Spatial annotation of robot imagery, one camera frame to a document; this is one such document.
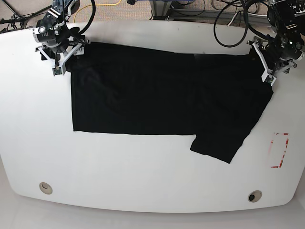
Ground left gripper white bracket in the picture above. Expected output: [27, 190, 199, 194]
[247, 36, 298, 79]

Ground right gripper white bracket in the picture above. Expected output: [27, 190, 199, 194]
[35, 40, 91, 72]

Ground black graphic T-shirt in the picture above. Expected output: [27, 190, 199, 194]
[70, 42, 273, 163]

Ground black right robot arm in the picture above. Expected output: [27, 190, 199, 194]
[32, 0, 96, 76]

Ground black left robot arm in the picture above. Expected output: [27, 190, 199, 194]
[248, 0, 305, 84]

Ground red tape rectangle marking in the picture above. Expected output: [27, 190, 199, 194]
[268, 133, 290, 168]

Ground black tripod legs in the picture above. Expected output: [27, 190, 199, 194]
[0, 0, 51, 34]

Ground left table grommet hole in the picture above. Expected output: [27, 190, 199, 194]
[39, 182, 52, 195]

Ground table grommet hole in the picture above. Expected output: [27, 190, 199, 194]
[39, 182, 52, 195]
[248, 190, 263, 203]

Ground right table grommet hole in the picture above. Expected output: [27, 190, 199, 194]
[248, 190, 263, 203]

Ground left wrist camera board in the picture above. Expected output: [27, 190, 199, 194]
[261, 74, 277, 86]

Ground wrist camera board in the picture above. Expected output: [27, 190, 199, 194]
[52, 66, 66, 76]
[261, 74, 277, 86]

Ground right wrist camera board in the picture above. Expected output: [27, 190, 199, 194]
[52, 66, 66, 76]

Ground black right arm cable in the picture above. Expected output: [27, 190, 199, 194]
[61, 0, 97, 45]

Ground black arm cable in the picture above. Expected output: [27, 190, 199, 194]
[213, 0, 272, 48]
[61, 0, 97, 45]

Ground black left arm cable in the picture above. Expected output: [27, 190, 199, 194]
[213, 0, 272, 48]

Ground yellow cable on floor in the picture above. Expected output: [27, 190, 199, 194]
[73, 0, 122, 23]

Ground aluminium frame stand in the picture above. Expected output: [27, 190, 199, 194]
[149, 0, 173, 21]

